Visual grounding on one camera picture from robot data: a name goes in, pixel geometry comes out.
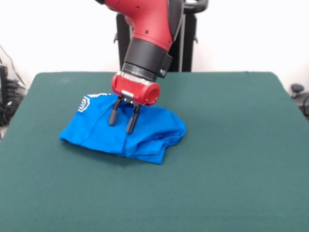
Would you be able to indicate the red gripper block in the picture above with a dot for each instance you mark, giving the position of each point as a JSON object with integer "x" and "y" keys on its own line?
{"x": 135, "y": 89}

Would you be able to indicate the blue printed t-shirt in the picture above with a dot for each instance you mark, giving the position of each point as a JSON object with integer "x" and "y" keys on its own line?
{"x": 96, "y": 133}

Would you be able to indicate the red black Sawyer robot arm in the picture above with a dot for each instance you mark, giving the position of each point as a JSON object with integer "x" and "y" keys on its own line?
{"x": 149, "y": 31}

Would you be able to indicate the dark green table cloth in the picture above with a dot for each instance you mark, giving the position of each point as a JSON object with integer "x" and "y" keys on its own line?
{"x": 229, "y": 157}

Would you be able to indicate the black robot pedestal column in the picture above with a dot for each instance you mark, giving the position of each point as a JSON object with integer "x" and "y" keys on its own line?
{"x": 188, "y": 48}

